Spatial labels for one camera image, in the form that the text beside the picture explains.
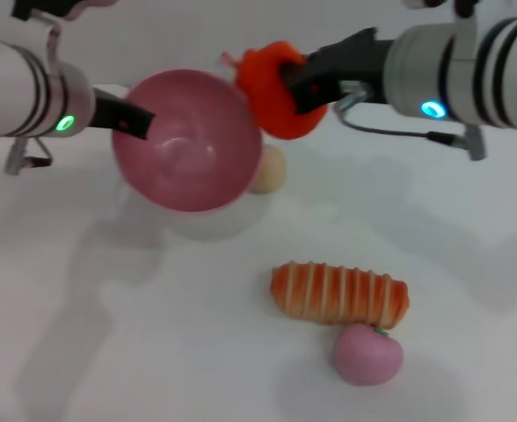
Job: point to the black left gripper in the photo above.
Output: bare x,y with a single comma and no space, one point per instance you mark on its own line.
107,110

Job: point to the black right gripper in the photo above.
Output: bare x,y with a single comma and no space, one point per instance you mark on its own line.
355,59

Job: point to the orange toy fruit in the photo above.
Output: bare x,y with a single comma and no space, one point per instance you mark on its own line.
265,92

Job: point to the pink plastic bowl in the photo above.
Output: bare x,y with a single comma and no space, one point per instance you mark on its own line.
188,145

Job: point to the beige toy ball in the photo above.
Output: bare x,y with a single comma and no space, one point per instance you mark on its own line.
271,173

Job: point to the orange striped toy bread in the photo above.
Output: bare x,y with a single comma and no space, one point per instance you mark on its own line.
342,294

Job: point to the pink toy peach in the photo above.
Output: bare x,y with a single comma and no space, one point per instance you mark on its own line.
368,356

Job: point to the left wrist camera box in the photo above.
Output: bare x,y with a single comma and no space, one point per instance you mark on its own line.
65,6

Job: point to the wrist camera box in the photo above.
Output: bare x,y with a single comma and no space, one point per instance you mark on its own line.
443,5
65,6

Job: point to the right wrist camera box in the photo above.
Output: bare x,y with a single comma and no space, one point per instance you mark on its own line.
443,5

